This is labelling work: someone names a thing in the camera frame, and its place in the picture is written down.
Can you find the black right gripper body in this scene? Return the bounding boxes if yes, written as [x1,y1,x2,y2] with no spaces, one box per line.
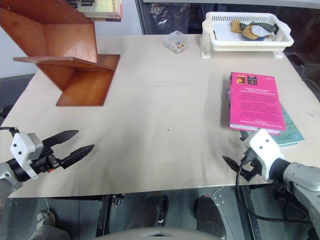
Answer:
[240,159,263,184]

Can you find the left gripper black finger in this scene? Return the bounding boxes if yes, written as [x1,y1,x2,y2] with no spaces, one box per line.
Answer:
[59,143,96,170]
[42,129,80,149]

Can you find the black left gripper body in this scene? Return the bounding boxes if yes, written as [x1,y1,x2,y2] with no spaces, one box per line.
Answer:
[30,139,63,176]

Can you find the pink book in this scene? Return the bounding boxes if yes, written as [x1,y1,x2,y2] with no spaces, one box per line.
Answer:
[228,71,287,134]

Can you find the teal book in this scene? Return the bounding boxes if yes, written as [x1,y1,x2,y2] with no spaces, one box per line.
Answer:
[239,103,306,147]

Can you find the wooden zigzag shelf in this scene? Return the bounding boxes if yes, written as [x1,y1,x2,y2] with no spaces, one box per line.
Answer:
[0,0,122,108]

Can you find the grey sneaker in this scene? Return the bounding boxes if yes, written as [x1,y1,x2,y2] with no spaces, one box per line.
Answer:
[35,209,57,229]

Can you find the grey trouser leg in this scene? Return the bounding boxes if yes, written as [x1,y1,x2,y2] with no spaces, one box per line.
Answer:
[29,224,71,240]

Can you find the white slotted plastic basket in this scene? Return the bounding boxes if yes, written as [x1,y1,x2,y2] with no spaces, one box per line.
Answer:
[205,11,295,53]

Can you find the grey robot torso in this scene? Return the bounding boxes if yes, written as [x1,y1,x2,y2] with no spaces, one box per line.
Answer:
[94,225,227,240]

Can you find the blue cloth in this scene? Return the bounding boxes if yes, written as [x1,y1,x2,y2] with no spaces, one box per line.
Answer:
[240,34,266,42]

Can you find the mustard yellow cloth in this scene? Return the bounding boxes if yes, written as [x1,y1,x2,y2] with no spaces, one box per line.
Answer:
[230,20,260,41]

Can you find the white basket stand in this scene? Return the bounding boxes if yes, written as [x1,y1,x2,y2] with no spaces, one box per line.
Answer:
[199,19,292,60]

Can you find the white cloth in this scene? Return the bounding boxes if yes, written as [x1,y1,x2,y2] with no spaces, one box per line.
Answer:
[249,24,270,37]

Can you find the small colourful pieces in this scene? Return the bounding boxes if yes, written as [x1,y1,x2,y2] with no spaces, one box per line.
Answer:
[169,40,188,52]

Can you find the dark green cloth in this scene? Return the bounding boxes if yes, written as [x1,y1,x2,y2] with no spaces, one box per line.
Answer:
[246,21,277,35]

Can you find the clear plastic box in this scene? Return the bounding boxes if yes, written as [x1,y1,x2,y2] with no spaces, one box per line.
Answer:
[163,30,192,54]

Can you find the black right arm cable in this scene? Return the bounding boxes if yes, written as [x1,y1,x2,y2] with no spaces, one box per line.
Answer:
[235,148,312,224]

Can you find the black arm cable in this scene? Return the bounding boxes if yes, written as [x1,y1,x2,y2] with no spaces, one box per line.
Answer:
[0,126,20,137]
[235,148,312,224]

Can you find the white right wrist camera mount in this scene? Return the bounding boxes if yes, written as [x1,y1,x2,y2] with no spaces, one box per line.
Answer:
[243,128,286,184]

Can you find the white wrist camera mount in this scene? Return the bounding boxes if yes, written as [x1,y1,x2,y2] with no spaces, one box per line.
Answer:
[243,128,286,184]
[9,132,45,181]

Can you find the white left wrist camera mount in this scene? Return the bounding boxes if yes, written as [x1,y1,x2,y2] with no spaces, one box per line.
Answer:
[9,132,45,181]

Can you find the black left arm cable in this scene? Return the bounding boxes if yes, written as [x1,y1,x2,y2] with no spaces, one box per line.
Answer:
[0,126,20,137]

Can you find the black table frame leg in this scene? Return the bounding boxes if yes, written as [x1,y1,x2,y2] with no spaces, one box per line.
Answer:
[95,194,111,238]

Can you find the thin white cable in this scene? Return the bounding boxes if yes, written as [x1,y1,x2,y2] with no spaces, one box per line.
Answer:
[299,64,320,91]

